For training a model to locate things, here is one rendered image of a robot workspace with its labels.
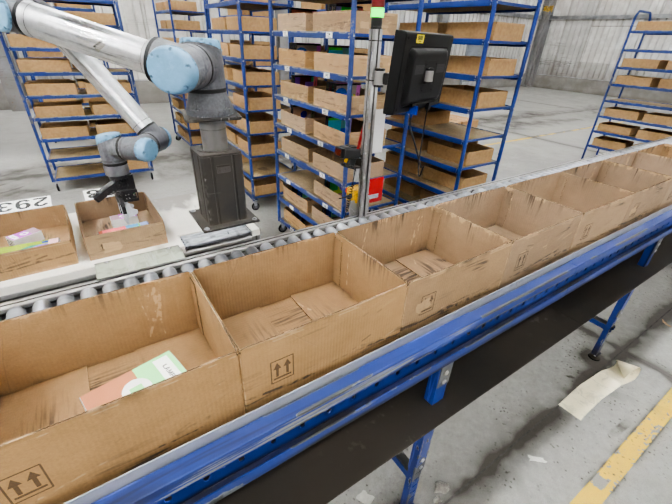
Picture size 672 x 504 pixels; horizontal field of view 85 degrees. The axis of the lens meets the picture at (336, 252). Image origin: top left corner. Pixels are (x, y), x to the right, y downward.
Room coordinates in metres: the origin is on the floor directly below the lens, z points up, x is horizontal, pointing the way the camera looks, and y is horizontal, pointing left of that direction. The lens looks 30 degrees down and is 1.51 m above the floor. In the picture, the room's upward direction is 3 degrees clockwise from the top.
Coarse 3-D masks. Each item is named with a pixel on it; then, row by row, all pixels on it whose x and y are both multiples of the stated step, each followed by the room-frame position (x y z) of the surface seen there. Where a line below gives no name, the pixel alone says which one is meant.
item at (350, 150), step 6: (336, 150) 1.68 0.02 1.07; (342, 150) 1.65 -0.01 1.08; (348, 150) 1.67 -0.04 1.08; (354, 150) 1.69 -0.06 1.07; (360, 150) 1.71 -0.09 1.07; (342, 156) 1.65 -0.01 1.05; (348, 156) 1.67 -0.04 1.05; (354, 156) 1.69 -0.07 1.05; (348, 162) 1.69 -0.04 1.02; (354, 162) 1.71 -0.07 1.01
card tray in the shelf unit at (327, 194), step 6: (318, 180) 2.55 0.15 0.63; (324, 180) 2.58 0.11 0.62; (318, 186) 2.47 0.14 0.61; (324, 186) 2.40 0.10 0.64; (318, 192) 2.47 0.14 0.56; (324, 192) 2.40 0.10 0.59; (330, 192) 2.33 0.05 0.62; (324, 198) 2.40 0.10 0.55; (330, 198) 2.33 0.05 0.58; (336, 198) 2.27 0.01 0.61; (336, 204) 2.27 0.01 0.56; (348, 204) 2.22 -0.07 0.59; (372, 204) 2.33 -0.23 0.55; (378, 204) 2.35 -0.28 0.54
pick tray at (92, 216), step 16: (144, 192) 1.62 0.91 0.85; (80, 208) 1.48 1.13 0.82; (96, 208) 1.51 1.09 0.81; (112, 208) 1.55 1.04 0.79; (144, 208) 1.63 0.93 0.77; (80, 224) 1.31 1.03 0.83; (96, 224) 1.45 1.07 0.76; (160, 224) 1.32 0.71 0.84; (96, 240) 1.19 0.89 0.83; (112, 240) 1.22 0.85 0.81; (128, 240) 1.25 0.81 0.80; (144, 240) 1.28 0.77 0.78; (160, 240) 1.32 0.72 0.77; (96, 256) 1.18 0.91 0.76
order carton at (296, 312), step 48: (336, 240) 0.89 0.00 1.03; (240, 288) 0.75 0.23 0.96; (288, 288) 0.82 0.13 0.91; (336, 288) 0.87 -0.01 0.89; (384, 288) 0.73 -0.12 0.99; (240, 336) 0.65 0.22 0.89; (288, 336) 0.50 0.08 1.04; (336, 336) 0.56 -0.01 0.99; (384, 336) 0.64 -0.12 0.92; (288, 384) 0.50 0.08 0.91
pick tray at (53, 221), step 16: (48, 208) 1.42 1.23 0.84; (64, 208) 1.41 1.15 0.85; (0, 224) 1.32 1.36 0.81; (16, 224) 1.35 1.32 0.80; (32, 224) 1.37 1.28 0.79; (48, 224) 1.40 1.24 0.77; (64, 224) 1.44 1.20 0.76; (0, 240) 1.28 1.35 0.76; (64, 240) 1.30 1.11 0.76; (0, 256) 1.03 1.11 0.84; (16, 256) 1.05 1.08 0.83; (32, 256) 1.08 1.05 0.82; (48, 256) 1.10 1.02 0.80; (64, 256) 1.13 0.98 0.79; (0, 272) 1.02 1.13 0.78; (16, 272) 1.04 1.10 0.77; (32, 272) 1.07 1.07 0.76
